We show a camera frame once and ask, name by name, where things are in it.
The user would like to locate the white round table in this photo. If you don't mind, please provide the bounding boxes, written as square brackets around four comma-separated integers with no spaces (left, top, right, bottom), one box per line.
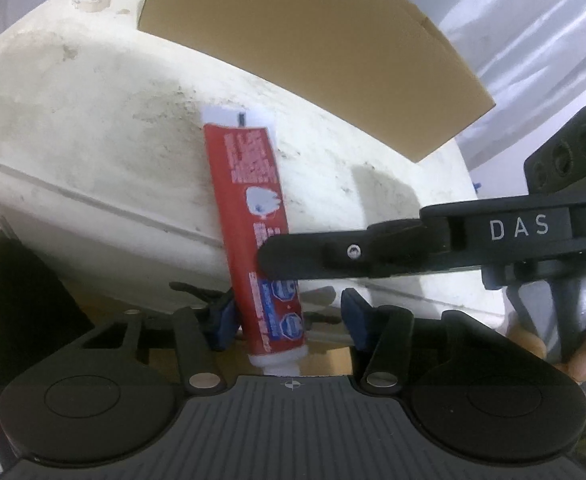
[0,0,509,333]

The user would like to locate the white satin curtain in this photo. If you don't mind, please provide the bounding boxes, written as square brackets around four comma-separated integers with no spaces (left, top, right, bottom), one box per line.
[438,0,586,171]

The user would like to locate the brown cardboard box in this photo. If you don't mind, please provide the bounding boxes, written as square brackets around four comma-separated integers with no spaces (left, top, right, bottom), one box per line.
[138,0,496,163]

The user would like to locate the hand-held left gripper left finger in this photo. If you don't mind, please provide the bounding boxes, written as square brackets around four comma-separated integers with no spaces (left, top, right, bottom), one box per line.
[78,282,237,395]

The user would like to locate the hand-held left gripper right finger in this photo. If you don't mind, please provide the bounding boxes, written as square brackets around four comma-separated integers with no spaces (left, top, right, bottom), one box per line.
[341,287,509,393]

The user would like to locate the red toothpaste tube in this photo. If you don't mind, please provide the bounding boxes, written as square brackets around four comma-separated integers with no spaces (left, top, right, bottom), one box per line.
[203,106,309,377]

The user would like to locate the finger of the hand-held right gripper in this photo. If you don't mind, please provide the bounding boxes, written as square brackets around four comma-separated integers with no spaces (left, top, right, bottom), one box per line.
[257,217,425,281]

